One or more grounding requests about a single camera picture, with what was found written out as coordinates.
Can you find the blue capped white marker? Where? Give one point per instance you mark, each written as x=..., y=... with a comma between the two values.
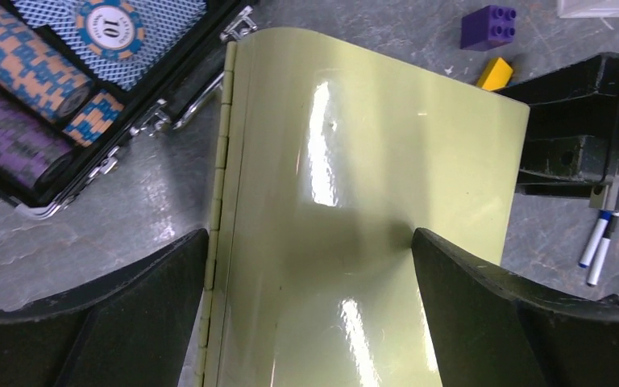
x=595, y=237

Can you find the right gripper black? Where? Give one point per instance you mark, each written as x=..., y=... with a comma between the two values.
x=581, y=98

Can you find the yellow eraser block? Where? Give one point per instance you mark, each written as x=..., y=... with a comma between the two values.
x=496, y=75

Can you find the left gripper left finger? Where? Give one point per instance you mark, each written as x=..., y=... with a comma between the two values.
x=131, y=327

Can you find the purple cube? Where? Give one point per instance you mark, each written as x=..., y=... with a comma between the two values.
x=488, y=28

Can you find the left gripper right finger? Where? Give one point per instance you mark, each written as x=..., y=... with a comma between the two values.
x=492, y=327

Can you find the white file organizer rack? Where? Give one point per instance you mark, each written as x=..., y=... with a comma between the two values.
x=580, y=9

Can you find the green drawer cabinet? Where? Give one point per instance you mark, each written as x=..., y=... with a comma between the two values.
x=329, y=157

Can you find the black capped white marker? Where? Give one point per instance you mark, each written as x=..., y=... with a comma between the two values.
x=602, y=251

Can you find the black poker chip case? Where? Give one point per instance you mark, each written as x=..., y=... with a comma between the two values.
x=78, y=79

